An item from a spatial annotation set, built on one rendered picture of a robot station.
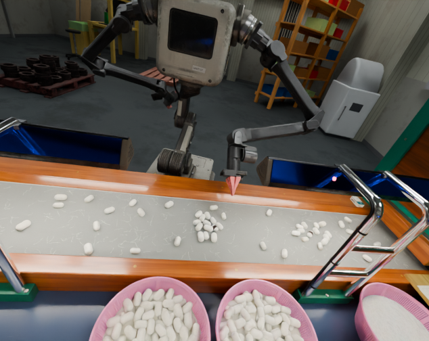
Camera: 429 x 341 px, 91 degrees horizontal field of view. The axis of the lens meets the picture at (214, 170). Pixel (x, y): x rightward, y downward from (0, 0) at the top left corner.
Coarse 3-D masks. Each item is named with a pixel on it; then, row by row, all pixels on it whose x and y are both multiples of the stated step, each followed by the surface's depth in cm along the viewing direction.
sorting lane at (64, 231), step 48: (0, 192) 75; (48, 192) 79; (96, 192) 84; (48, 240) 64; (96, 240) 67; (144, 240) 71; (192, 240) 74; (240, 240) 79; (288, 240) 83; (336, 240) 89; (384, 240) 95
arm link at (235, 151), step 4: (228, 148) 90; (232, 148) 89; (236, 148) 89; (240, 148) 90; (228, 152) 89; (232, 152) 88; (236, 152) 88; (240, 152) 90; (228, 156) 89; (232, 156) 88; (236, 156) 88; (240, 156) 92
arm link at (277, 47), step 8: (272, 48) 95; (280, 48) 96; (272, 56) 96; (280, 56) 96; (264, 64) 103; (280, 64) 98; (288, 64) 100; (280, 72) 100; (288, 72) 99; (288, 80) 99; (296, 80) 100; (288, 88) 102; (296, 88) 100; (296, 96) 101; (304, 96) 101; (304, 104) 101; (312, 104) 101; (304, 112) 103; (312, 112) 101; (320, 112) 101; (304, 120) 106; (320, 120) 100
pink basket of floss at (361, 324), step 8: (368, 288) 71; (376, 288) 72; (384, 288) 72; (392, 288) 72; (360, 296) 67; (384, 296) 73; (392, 296) 72; (400, 296) 71; (408, 296) 70; (360, 304) 65; (408, 304) 70; (360, 312) 65; (360, 320) 64; (424, 320) 67; (360, 328) 65; (368, 328) 60; (360, 336) 65; (368, 336) 61; (376, 336) 58
